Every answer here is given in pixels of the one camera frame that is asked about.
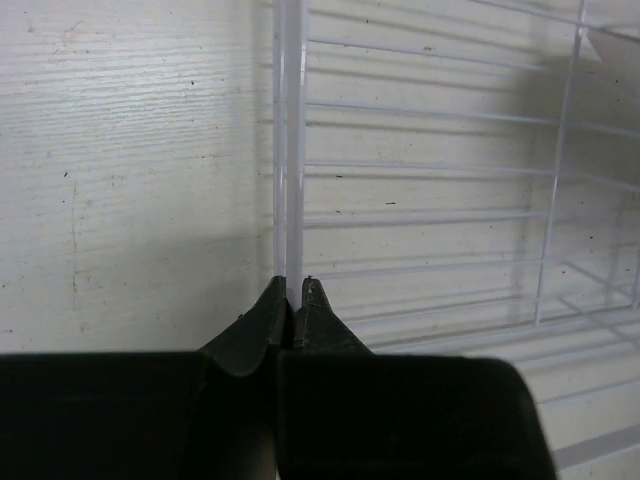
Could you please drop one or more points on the white wire dish rack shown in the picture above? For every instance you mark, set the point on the white wire dish rack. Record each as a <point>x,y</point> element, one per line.
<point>463,178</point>

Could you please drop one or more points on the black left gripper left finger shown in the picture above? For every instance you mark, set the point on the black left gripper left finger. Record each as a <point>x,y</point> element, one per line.
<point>196,414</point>

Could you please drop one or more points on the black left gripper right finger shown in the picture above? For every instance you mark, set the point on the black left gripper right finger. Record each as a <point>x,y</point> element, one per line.
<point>344,412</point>

